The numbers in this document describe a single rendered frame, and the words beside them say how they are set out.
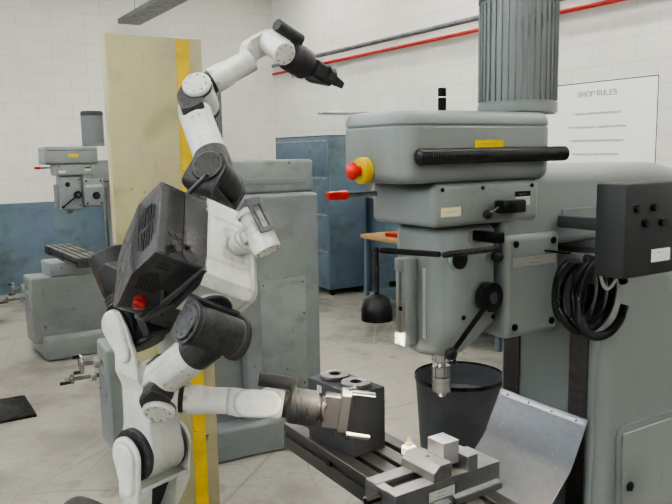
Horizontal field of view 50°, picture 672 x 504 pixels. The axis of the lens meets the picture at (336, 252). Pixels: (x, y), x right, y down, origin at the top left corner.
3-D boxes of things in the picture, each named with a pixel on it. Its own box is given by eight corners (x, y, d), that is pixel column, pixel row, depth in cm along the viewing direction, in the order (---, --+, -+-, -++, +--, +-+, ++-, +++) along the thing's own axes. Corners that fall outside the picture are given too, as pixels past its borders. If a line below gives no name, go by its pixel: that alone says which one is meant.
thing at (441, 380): (427, 390, 184) (427, 368, 183) (441, 386, 187) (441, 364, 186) (440, 395, 180) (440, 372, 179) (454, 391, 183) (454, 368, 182)
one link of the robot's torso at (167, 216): (84, 340, 168) (165, 269, 147) (99, 224, 187) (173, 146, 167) (194, 371, 185) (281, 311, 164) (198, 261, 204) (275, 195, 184)
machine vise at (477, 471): (398, 527, 169) (398, 483, 167) (361, 502, 181) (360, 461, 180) (504, 487, 188) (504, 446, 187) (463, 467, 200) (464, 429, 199)
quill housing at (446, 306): (440, 364, 168) (440, 227, 164) (387, 345, 186) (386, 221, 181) (500, 351, 178) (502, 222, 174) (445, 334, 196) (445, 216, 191)
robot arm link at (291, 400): (298, 426, 175) (251, 420, 174) (298, 421, 185) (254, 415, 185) (305, 379, 176) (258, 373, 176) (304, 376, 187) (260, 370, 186)
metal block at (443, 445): (443, 467, 181) (443, 444, 180) (427, 459, 186) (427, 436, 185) (458, 462, 184) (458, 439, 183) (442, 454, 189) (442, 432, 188)
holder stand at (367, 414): (354, 458, 207) (353, 390, 205) (308, 435, 225) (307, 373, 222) (385, 447, 215) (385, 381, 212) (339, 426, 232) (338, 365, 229)
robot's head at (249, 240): (243, 264, 166) (267, 246, 161) (225, 226, 168) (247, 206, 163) (263, 261, 171) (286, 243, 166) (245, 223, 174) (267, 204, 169)
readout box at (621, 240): (627, 281, 157) (631, 183, 155) (592, 275, 165) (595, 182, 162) (682, 271, 168) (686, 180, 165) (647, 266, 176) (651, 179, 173)
